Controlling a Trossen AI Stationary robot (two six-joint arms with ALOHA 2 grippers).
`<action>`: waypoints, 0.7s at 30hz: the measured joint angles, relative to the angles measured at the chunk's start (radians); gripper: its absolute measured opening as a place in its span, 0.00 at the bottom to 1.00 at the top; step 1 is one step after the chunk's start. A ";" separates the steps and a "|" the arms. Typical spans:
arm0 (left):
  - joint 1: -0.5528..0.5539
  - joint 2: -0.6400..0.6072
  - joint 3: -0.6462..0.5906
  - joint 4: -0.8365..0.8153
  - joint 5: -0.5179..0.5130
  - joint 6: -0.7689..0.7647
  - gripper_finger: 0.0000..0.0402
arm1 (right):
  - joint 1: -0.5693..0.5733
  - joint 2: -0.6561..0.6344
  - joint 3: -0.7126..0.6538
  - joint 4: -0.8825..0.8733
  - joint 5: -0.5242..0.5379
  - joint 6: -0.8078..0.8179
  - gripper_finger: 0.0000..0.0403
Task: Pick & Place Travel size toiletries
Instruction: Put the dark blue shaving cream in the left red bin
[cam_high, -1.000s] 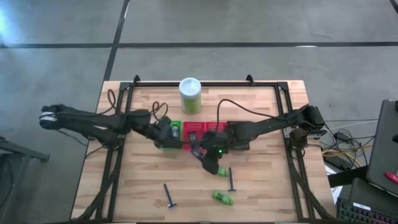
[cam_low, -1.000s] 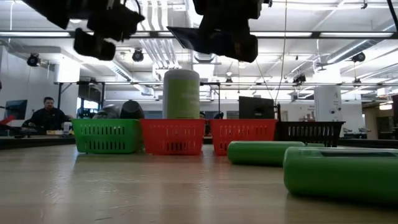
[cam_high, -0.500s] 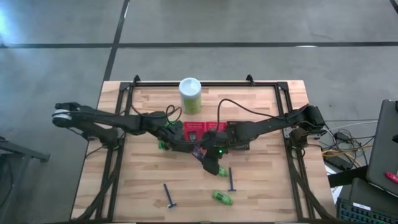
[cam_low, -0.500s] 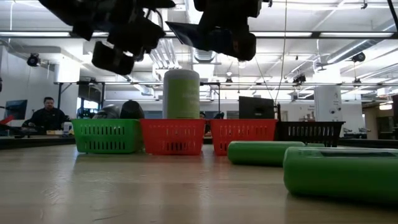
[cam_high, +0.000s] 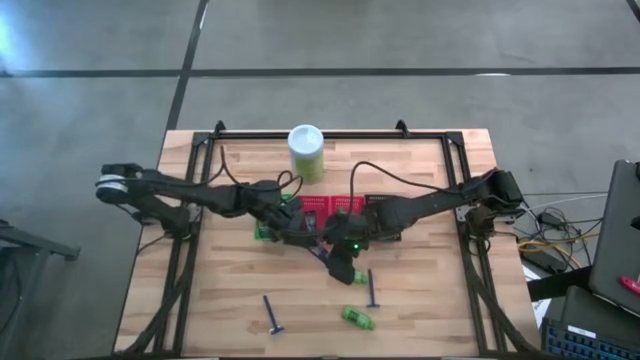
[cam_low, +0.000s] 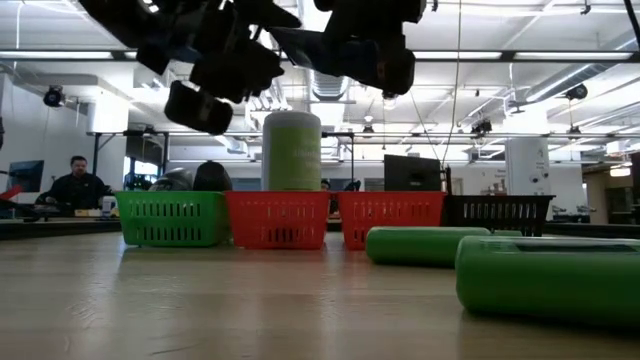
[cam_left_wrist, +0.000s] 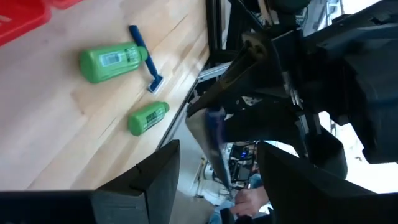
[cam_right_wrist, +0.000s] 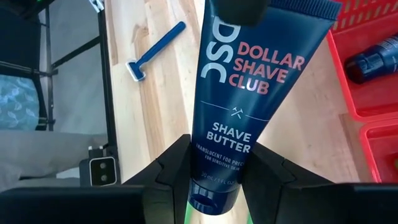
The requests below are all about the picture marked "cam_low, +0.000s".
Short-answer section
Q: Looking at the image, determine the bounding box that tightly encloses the red plastic basket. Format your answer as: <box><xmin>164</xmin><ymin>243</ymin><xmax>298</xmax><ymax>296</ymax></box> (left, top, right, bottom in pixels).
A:
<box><xmin>224</xmin><ymin>190</ymin><xmax>332</xmax><ymax>250</ymax></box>
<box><xmin>337</xmin><ymin>190</ymin><xmax>448</xmax><ymax>251</ymax></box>

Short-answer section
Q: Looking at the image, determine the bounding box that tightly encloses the dark wall screen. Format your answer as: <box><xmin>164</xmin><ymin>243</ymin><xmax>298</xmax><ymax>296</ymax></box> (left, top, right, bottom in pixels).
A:
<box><xmin>8</xmin><ymin>159</ymin><xmax>45</xmax><ymax>194</ymax></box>

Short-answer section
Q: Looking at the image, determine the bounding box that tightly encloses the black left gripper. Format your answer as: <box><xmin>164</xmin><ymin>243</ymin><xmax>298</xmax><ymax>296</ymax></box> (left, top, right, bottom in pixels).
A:
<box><xmin>163</xmin><ymin>0</ymin><xmax>303</xmax><ymax>136</ymax></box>

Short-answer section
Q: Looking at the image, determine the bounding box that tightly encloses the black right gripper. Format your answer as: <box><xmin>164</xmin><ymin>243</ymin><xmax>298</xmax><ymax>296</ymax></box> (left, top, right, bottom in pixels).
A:
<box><xmin>313</xmin><ymin>0</ymin><xmax>427</xmax><ymax>96</ymax></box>

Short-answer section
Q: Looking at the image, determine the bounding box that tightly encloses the black computer monitor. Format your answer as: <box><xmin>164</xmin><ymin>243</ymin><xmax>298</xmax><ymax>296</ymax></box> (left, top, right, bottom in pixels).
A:
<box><xmin>383</xmin><ymin>154</ymin><xmax>443</xmax><ymax>192</ymax></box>

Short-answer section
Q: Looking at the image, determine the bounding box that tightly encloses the person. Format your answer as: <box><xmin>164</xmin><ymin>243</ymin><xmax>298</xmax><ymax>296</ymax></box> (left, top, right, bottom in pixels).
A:
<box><xmin>34</xmin><ymin>155</ymin><xmax>114</xmax><ymax>211</ymax></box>

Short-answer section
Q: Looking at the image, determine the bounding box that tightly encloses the green white disinfecting wipes canister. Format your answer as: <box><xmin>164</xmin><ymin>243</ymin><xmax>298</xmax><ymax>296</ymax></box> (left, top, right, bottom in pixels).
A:
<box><xmin>261</xmin><ymin>110</ymin><xmax>323</xmax><ymax>192</ymax></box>

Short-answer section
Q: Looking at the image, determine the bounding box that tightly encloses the black metal rack frame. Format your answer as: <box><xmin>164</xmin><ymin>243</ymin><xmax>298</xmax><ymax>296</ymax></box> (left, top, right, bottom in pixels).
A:
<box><xmin>87</xmin><ymin>130</ymin><xmax>171</xmax><ymax>191</ymax></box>

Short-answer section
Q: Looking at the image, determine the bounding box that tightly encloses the overhead bar with light strips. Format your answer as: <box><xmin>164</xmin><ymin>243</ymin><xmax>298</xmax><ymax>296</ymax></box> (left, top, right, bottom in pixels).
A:
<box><xmin>0</xmin><ymin>49</ymin><xmax>640</xmax><ymax>63</ymax></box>

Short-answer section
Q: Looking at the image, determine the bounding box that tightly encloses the thin hanging cable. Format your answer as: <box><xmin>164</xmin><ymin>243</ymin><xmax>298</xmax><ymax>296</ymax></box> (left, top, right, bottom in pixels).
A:
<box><xmin>442</xmin><ymin>0</ymin><xmax>462</xmax><ymax>169</ymax></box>

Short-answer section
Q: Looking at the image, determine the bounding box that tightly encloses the black plastic basket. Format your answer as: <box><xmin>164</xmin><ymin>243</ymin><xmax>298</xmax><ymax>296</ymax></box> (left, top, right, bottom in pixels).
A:
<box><xmin>442</xmin><ymin>194</ymin><xmax>555</xmax><ymax>237</ymax></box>

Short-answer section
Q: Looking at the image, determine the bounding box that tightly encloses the green plastic basket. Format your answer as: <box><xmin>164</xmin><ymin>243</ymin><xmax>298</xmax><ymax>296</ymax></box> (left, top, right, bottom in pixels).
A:
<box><xmin>114</xmin><ymin>190</ymin><xmax>231</xmax><ymax>248</ymax></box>

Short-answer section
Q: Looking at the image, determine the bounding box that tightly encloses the dark blue squeeze tube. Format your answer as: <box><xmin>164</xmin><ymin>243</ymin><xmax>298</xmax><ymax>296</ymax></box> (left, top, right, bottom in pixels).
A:
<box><xmin>269</xmin><ymin>27</ymin><xmax>361</xmax><ymax>76</ymax></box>

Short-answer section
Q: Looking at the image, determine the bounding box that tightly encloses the green toiletry tube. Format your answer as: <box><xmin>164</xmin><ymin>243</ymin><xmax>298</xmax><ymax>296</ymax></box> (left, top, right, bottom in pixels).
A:
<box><xmin>365</xmin><ymin>226</ymin><xmax>494</xmax><ymax>268</ymax></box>
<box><xmin>454</xmin><ymin>235</ymin><xmax>640</xmax><ymax>330</ymax></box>

